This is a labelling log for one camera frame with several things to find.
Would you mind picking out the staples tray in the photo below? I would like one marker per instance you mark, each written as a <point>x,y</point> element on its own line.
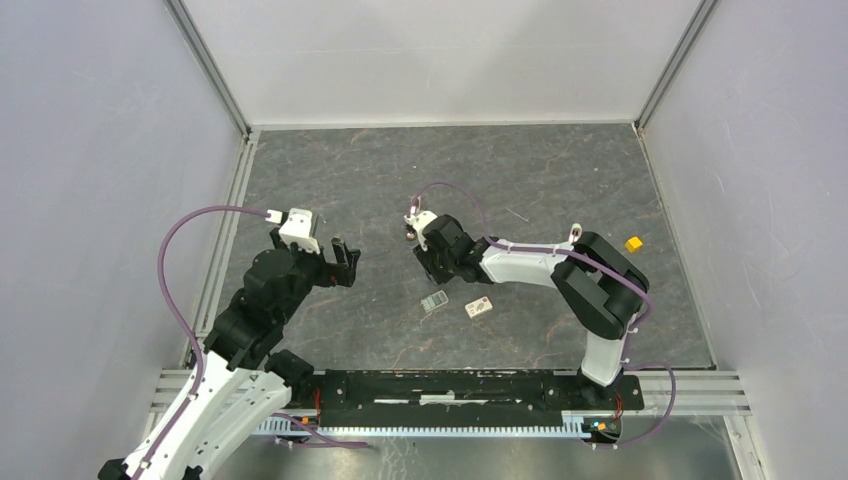
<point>434,301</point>

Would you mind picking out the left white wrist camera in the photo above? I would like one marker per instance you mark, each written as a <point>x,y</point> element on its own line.
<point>294,227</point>

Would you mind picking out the white plastic hook piece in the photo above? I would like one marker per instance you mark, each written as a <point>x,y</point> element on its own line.
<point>575,233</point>

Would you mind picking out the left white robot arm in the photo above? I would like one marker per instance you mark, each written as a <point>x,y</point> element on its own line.
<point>240,379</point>

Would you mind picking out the small white staples box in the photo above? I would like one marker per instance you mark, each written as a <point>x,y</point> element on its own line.
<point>478,307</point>

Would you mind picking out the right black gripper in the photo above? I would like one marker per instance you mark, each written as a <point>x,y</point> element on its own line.
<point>426,259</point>

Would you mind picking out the yellow cube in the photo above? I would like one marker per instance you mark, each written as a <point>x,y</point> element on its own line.
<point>634,244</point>

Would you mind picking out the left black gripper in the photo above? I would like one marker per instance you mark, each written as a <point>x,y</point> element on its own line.
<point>344,271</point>

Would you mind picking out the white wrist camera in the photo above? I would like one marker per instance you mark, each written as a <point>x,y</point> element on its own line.
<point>294,227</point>
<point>424,218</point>

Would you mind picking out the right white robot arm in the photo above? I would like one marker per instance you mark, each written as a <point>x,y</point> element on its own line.
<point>603,289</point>

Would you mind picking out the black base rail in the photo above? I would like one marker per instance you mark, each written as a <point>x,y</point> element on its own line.
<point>461,398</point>

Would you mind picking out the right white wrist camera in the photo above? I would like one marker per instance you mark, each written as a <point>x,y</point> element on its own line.
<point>424,218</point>

